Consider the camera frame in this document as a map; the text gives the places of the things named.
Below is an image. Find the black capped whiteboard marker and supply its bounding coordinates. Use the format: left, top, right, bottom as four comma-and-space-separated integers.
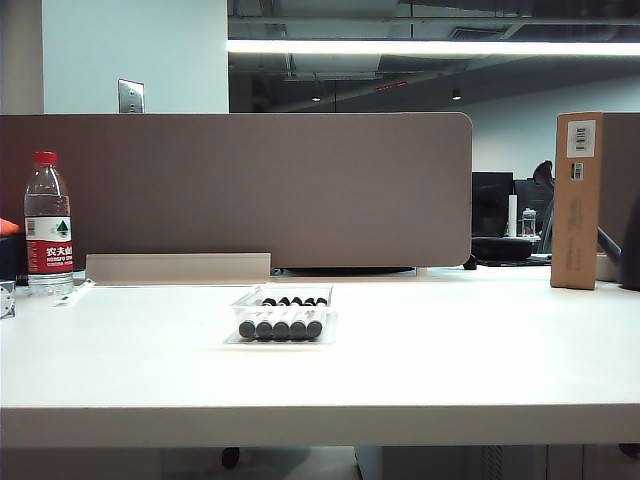
305, 295, 330, 340
289, 295, 317, 341
272, 295, 304, 342
255, 296, 292, 342
238, 296, 277, 342

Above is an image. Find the tall brown cardboard box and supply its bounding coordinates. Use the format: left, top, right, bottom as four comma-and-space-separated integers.
550, 110, 605, 290

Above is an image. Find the clear dotted plastic box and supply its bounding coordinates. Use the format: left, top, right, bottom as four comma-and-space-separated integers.
0, 279, 17, 320

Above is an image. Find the brown desk partition panel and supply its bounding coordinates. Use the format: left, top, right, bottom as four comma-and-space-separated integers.
0, 112, 474, 269

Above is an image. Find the clear plastic marker tray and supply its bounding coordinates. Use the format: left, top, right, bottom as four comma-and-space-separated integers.
221, 282, 340, 347

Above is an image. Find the black computer monitor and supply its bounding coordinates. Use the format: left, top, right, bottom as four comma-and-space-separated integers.
472, 171, 515, 237

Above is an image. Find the black round flat object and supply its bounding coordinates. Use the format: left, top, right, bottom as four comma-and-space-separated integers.
472, 236, 535, 262

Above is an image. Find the long ceiling light strip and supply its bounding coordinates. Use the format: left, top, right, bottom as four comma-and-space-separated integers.
227, 38, 640, 57

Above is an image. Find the dark office chair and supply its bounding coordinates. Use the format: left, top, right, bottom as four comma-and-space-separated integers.
530, 159, 556, 254

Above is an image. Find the white green wrapped pen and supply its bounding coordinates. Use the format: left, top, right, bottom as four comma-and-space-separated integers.
53, 280, 96, 307

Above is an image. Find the red label water bottle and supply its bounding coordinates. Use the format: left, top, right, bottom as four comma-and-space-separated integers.
23, 150, 75, 296

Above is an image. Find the brown side partition panel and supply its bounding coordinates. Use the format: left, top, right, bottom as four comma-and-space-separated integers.
599, 112, 640, 251

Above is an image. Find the dark blue object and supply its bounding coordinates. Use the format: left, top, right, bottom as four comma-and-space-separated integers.
0, 234, 29, 287

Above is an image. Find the beige cable slot flap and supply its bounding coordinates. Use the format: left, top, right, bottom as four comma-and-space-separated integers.
85, 252, 273, 284

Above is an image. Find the metal wall switch plate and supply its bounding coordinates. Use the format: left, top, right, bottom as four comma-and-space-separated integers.
117, 78, 146, 114

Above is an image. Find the dark object with grey handle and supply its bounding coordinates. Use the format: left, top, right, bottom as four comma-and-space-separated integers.
597, 193, 640, 291

